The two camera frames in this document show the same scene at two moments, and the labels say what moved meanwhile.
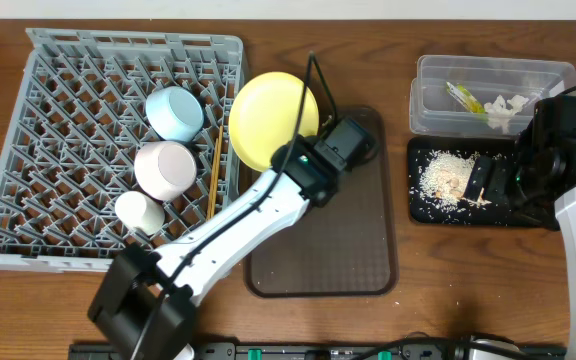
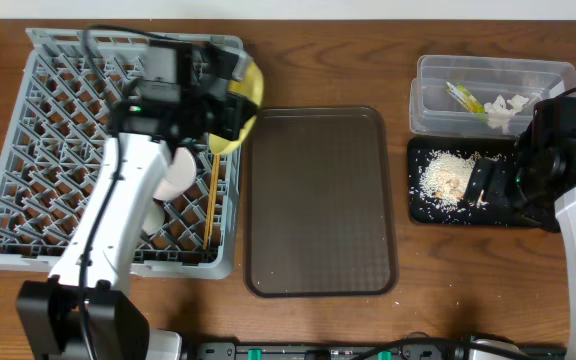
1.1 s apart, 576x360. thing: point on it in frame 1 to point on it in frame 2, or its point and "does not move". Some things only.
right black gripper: x=506 y=176 does not move
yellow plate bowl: x=264 y=112 to x=250 y=88
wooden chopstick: x=218 y=165 does not move
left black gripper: x=364 y=150 to x=233 y=93
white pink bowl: x=164 y=170 does not move
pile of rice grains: x=444 y=177 does not move
